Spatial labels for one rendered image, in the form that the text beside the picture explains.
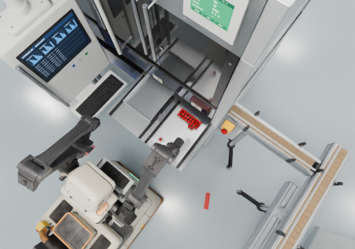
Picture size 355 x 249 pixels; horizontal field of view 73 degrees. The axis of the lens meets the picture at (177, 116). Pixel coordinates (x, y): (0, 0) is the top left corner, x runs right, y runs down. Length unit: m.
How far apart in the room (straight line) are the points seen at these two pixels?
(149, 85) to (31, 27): 0.84
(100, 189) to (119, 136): 1.49
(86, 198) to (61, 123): 1.78
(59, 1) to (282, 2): 1.15
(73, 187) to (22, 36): 0.79
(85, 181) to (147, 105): 0.78
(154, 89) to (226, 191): 1.33
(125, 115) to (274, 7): 1.36
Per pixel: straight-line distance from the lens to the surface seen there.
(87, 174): 1.31
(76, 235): 1.82
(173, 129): 1.75
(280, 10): 0.71
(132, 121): 1.80
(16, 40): 1.49
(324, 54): 3.47
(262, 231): 2.15
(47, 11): 1.51
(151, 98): 1.83
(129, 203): 1.35
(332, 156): 1.96
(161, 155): 1.04
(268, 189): 2.73
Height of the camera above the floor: 2.58
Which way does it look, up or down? 73 degrees down
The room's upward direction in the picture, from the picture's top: 2 degrees counter-clockwise
